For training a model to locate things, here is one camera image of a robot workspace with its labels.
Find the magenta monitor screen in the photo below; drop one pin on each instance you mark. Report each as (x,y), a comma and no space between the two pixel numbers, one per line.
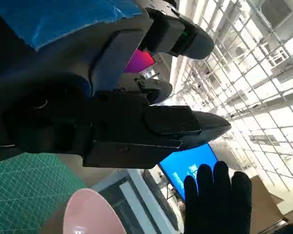
(139,61)

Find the black left hand blue tape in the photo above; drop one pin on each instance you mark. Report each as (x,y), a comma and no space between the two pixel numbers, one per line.
(63,109)

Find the pink bowl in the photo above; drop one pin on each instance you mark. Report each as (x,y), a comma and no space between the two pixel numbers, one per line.
(88,212)

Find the white cabinet with grey grille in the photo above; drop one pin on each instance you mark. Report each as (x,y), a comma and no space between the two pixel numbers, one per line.
(136,185)

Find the brown cardboard box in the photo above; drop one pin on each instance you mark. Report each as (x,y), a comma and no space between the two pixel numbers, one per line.
(263,202)

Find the black gloved right hand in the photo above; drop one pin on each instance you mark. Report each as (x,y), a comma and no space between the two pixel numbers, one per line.
(217,202)

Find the blue monitor screen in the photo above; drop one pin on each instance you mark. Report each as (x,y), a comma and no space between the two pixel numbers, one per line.
(178,165)

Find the green cutting mat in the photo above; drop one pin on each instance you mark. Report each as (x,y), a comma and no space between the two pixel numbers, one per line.
(19,190)

